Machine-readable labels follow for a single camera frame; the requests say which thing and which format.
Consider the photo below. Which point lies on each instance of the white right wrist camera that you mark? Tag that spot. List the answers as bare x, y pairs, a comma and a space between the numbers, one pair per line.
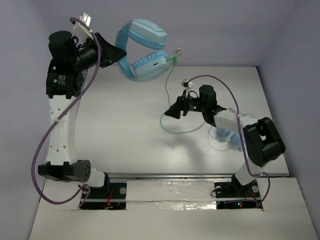
186, 84

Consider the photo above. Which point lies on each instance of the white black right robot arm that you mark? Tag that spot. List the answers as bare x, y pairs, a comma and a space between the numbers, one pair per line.
260, 137

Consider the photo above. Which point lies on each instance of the light blue headphones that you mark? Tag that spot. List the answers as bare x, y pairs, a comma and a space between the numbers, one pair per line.
151, 63

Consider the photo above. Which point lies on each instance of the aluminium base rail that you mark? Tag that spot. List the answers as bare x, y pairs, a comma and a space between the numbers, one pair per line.
167, 176

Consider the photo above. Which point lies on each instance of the white front board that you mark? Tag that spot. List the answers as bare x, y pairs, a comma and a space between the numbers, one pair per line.
284, 217

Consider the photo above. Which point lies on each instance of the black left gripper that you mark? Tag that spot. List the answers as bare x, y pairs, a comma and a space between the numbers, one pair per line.
102, 50

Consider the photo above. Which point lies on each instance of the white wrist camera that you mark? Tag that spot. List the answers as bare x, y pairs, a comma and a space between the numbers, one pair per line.
186, 84
80, 30

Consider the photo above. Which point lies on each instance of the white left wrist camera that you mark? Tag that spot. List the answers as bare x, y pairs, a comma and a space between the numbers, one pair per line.
80, 30

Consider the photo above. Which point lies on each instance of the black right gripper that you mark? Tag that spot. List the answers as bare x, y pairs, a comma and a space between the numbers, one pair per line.
175, 109

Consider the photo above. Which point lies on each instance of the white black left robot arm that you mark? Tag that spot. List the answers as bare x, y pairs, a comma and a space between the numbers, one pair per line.
64, 87

